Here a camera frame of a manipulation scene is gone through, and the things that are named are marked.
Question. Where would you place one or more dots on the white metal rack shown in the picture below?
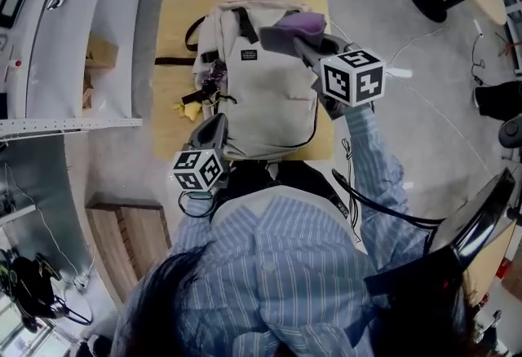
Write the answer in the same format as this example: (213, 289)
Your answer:
(102, 41)

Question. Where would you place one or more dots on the light wooden square table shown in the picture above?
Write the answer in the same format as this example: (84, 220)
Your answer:
(171, 41)

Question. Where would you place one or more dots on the yellow item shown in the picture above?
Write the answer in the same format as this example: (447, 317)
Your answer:
(189, 111)

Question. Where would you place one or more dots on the beige backpack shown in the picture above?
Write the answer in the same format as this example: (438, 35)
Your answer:
(269, 94)

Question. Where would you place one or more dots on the person's black trouser legs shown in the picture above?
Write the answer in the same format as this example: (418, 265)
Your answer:
(297, 180)

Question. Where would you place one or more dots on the white power strip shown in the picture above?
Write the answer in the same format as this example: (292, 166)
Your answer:
(81, 282)

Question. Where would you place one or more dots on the purple cloth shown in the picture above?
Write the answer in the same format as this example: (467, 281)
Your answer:
(302, 23)

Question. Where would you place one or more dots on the black head mount bar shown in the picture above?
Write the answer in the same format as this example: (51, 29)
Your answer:
(469, 233)

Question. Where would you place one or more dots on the wooden pallet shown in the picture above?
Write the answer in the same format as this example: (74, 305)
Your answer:
(134, 233)

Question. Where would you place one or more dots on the light wooden desk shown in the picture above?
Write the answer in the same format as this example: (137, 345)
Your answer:
(493, 265)

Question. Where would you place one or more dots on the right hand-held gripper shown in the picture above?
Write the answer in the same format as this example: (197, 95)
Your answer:
(350, 78)

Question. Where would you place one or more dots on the person's right forearm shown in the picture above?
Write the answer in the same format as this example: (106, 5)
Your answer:
(371, 151)

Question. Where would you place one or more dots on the white box red button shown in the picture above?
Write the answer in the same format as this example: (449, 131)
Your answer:
(17, 62)

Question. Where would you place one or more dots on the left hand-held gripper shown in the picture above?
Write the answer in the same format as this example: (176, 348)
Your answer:
(195, 170)

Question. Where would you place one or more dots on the person's striped shirt torso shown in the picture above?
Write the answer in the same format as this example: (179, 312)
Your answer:
(277, 265)

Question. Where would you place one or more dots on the person's left forearm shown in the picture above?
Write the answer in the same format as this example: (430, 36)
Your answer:
(191, 221)

